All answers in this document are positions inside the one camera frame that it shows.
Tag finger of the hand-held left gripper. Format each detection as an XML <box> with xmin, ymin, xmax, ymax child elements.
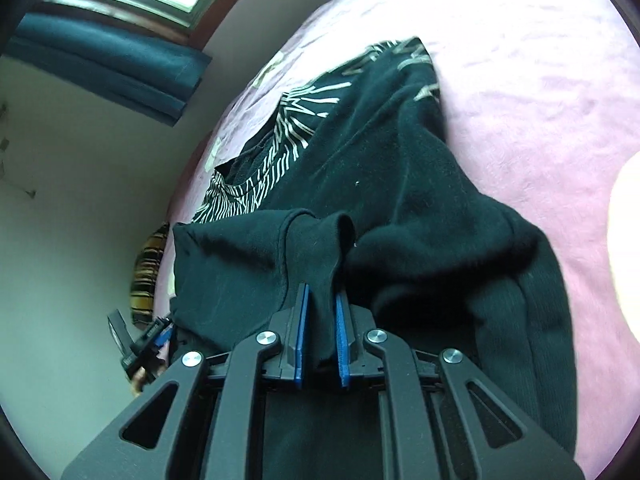
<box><xmin>149</xmin><ymin>316</ymin><xmax>174</xmax><ymax>350</ymax></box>

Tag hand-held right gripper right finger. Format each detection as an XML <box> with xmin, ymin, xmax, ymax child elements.
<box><xmin>332</xmin><ymin>292</ymin><xmax>586</xmax><ymax>480</ymax></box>

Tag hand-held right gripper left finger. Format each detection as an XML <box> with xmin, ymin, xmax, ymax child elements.
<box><xmin>60</xmin><ymin>282</ymin><xmax>313</xmax><ymax>480</ymax></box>

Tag dark green striped-print sweater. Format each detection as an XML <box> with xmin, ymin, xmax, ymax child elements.
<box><xmin>170</xmin><ymin>37</ymin><xmax>576</xmax><ymax>480</ymax></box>

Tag person's left hand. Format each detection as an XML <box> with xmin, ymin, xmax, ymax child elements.
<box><xmin>130</xmin><ymin>364</ymin><xmax>163</xmax><ymax>394</ymax></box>

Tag yellow black striped cloth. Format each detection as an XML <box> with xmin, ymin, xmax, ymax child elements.
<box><xmin>131</xmin><ymin>222</ymin><xmax>172</xmax><ymax>327</ymax></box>

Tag blue rolled window blind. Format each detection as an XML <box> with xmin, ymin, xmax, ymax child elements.
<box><xmin>5</xmin><ymin>12</ymin><xmax>213</xmax><ymax>128</ymax></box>

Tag brown wooden window surround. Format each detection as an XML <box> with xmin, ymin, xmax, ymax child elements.
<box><xmin>187</xmin><ymin>0</ymin><xmax>261</xmax><ymax>53</ymax></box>

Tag pink dotted bed sheet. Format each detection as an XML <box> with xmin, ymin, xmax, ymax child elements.
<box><xmin>152</xmin><ymin>0</ymin><xmax>640</xmax><ymax>476</ymax></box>

